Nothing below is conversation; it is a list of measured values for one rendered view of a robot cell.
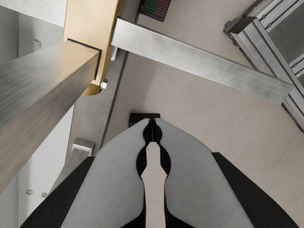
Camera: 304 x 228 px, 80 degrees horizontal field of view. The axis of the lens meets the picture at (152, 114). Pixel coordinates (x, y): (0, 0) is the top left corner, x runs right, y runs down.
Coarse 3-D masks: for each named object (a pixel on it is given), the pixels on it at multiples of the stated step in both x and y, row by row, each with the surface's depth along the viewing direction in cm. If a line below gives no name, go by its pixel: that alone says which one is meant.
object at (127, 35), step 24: (0, 0) 19; (24, 0) 19; (48, 0) 19; (120, 24) 20; (144, 48) 22; (168, 48) 22; (192, 48) 22; (192, 72) 23; (216, 72) 23; (240, 72) 23; (264, 96) 25
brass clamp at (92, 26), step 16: (80, 0) 18; (96, 0) 18; (112, 0) 18; (80, 16) 19; (96, 16) 19; (112, 16) 19; (64, 32) 20; (80, 32) 20; (96, 32) 20; (112, 32) 20; (96, 48) 21; (112, 48) 24; (96, 80) 22
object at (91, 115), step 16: (128, 0) 31; (128, 16) 32; (112, 64) 36; (112, 80) 37; (80, 96) 39; (96, 96) 39; (112, 96) 39; (80, 112) 41; (96, 112) 41; (80, 128) 43; (96, 128) 43; (96, 144) 45
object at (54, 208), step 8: (88, 160) 9; (80, 168) 8; (88, 168) 8; (72, 176) 8; (80, 176) 8; (64, 184) 7; (72, 184) 7; (80, 184) 7; (56, 192) 7; (64, 192) 7; (72, 192) 7; (48, 200) 7; (56, 200) 7; (64, 200) 7; (72, 200) 7; (40, 208) 7; (48, 208) 6; (56, 208) 6; (64, 208) 6; (32, 216) 6; (40, 216) 6; (48, 216) 6; (56, 216) 6; (64, 216) 6; (24, 224) 6; (32, 224) 6; (40, 224) 6; (48, 224) 6; (56, 224) 6
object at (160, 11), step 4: (160, 0) 30; (164, 0) 30; (168, 0) 30; (160, 4) 31; (164, 4) 31; (156, 8) 31; (160, 8) 31; (164, 8) 31; (156, 12) 31; (160, 12) 31; (164, 12) 31; (160, 16) 32
